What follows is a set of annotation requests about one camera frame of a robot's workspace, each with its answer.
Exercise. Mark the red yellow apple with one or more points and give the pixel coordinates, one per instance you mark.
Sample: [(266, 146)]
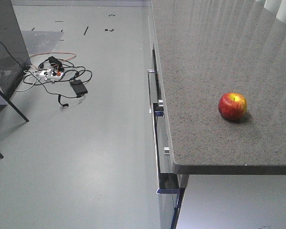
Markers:
[(232, 106)]

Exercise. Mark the black power adapter brick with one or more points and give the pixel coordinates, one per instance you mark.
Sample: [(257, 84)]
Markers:
[(78, 87)]

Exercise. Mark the grey speckled kitchen counter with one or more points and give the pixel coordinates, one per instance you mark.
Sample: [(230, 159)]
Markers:
[(235, 171)]

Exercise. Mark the white power strip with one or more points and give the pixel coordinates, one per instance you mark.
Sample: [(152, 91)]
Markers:
[(51, 75)]

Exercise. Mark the dark grey cabinet panel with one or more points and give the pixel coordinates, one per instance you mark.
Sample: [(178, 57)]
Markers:
[(14, 57)]

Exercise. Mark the black chair leg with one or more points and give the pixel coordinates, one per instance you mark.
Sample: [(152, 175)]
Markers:
[(13, 106)]

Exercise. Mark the lower chrome drawer handle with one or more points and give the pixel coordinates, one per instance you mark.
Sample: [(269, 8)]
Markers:
[(167, 180)]

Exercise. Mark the chrome drawer handle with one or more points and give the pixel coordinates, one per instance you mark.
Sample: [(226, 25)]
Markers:
[(167, 180), (150, 71)]

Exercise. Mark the upper chrome drawer handle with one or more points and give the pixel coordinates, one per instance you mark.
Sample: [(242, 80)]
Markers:
[(150, 71)]

